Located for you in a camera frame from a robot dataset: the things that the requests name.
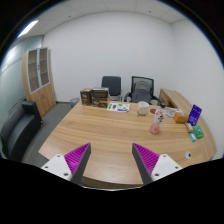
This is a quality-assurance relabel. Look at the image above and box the wooden glass-door cabinet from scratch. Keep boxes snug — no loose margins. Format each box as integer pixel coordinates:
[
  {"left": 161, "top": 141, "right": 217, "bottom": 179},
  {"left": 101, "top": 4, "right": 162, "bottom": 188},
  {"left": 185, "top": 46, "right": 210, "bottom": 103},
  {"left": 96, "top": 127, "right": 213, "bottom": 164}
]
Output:
[{"left": 22, "top": 48, "right": 56, "bottom": 116}]

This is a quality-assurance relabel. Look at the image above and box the wooden side desk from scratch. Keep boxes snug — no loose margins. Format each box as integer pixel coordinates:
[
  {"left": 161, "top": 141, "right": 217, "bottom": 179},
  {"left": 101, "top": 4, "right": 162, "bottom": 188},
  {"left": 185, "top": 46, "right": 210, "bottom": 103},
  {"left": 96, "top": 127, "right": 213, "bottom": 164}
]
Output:
[{"left": 159, "top": 88, "right": 202, "bottom": 118}]

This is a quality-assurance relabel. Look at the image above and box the red round coaster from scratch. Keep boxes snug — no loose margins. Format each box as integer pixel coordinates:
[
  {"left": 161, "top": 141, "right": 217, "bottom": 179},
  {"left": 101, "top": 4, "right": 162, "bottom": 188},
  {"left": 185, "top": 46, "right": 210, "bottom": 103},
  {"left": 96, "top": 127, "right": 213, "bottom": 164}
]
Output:
[{"left": 150, "top": 109, "right": 157, "bottom": 114}]

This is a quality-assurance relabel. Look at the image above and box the white ceramic mug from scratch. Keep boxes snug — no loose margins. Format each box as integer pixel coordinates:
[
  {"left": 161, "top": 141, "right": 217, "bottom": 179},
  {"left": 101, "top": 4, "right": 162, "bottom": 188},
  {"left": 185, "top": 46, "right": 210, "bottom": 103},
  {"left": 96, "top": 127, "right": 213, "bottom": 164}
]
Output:
[{"left": 137, "top": 101, "right": 149, "bottom": 116}]

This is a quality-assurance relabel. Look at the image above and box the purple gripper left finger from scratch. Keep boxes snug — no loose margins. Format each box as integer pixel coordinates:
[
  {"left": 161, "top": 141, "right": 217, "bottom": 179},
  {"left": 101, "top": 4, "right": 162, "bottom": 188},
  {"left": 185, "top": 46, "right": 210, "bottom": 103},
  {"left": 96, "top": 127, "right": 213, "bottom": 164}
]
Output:
[{"left": 42, "top": 143, "right": 91, "bottom": 184}]

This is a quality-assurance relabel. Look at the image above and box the grey waste bin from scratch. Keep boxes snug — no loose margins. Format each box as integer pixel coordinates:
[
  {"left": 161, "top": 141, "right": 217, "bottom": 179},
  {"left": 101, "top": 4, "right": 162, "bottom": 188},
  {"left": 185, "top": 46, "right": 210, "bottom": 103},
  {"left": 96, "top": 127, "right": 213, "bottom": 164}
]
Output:
[{"left": 70, "top": 98, "right": 80, "bottom": 108}]

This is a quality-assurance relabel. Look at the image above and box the orange tissue box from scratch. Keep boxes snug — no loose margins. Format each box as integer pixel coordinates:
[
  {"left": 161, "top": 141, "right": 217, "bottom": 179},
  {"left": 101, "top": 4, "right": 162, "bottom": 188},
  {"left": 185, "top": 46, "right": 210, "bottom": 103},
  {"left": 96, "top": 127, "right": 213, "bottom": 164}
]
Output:
[{"left": 173, "top": 112, "right": 189, "bottom": 124}]

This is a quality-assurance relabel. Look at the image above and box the large dark brown box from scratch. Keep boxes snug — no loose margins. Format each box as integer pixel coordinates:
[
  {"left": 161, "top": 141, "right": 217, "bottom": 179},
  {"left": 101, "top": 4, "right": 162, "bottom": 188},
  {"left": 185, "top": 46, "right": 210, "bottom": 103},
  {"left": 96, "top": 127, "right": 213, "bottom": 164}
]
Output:
[{"left": 91, "top": 87, "right": 110, "bottom": 108}]

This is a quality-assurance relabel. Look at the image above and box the green small packet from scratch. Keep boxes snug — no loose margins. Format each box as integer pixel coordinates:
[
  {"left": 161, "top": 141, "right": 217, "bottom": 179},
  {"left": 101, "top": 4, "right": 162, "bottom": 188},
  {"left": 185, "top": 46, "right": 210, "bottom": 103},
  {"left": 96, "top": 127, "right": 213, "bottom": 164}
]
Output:
[{"left": 193, "top": 126, "right": 204, "bottom": 139}]

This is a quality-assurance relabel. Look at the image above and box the dark grey office chair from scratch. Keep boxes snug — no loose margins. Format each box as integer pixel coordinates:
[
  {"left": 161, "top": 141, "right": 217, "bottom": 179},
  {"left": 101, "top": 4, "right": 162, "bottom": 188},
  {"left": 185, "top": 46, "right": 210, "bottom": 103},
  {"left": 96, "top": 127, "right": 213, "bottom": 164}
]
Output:
[{"left": 101, "top": 76, "right": 122, "bottom": 101}]

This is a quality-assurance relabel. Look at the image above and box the ceiling light panel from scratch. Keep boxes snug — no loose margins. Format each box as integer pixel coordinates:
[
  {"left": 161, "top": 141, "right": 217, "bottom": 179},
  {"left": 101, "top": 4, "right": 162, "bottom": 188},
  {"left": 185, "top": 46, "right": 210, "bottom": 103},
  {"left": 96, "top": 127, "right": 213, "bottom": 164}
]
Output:
[{"left": 17, "top": 20, "right": 38, "bottom": 38}]

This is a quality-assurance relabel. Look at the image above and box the white paper cup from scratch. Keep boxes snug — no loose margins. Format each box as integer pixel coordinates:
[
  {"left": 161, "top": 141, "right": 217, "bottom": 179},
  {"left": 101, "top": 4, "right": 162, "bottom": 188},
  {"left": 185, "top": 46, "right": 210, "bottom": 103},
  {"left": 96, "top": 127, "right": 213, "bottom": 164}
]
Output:
[{"left": 151, "top": 100, "right": 158, "bottom": 106}]

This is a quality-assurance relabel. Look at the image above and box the black leather sofa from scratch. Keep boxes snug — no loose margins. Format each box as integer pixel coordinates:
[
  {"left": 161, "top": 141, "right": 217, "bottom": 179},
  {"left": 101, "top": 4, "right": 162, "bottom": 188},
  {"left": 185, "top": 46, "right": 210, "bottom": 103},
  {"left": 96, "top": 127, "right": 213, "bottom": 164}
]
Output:
[{"left": 0, "top": 101, "right": 43, "bottom": 162}]

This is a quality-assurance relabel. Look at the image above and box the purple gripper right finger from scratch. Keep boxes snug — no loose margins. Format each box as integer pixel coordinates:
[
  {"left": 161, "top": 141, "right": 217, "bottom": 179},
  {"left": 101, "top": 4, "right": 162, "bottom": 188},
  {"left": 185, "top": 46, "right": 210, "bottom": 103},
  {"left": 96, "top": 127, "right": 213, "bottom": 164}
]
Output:
[{"left": 132, "top": 143, "right": 182, "bottom": 185}]

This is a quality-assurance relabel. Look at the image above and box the small blue white bottle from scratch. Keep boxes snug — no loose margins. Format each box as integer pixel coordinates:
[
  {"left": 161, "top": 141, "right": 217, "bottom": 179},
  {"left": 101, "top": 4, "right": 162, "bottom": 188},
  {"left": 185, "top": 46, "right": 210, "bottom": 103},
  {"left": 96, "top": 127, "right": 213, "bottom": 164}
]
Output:
[{"left": 189, "top": 133, "right": 196, "bottom": 142}]

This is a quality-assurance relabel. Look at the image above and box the blue standing card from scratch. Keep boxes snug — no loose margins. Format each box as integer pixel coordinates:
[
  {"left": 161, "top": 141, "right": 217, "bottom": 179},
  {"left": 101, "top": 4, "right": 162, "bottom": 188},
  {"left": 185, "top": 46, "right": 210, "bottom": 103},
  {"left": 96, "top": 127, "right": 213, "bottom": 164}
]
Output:
[{"left": 188, "top": 105, "right": 202, "bottom": 126}]

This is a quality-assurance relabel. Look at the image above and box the black mesh office chair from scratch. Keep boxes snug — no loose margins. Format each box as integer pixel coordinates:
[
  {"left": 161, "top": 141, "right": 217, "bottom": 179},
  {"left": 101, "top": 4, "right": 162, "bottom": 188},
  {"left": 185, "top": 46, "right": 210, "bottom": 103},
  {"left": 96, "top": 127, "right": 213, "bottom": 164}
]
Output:
[{"left": 124, "top": 76, "right": 160, "bottom": 104}]

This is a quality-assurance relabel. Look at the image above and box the small brown box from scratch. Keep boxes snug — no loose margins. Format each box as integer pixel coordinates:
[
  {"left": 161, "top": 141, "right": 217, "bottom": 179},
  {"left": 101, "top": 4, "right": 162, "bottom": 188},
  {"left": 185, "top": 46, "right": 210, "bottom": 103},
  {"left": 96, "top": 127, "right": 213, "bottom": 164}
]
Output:
[{"left": 80, "top": 88, "right": 92, "bottom": 106}]

